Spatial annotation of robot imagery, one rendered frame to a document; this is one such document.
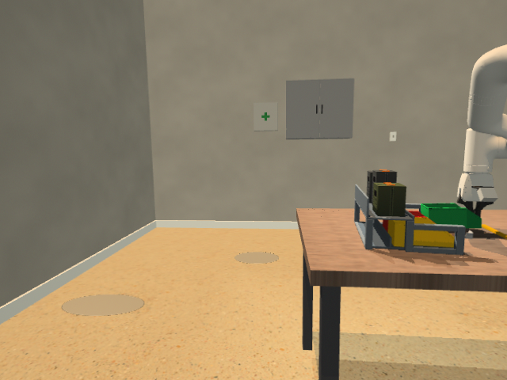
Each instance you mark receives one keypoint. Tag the red open bin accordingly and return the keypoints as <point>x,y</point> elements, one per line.
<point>415,213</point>

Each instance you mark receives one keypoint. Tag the green bin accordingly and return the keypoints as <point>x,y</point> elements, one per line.
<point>443,213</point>

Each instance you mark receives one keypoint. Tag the yellow bar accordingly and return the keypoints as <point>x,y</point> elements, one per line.
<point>495,231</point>

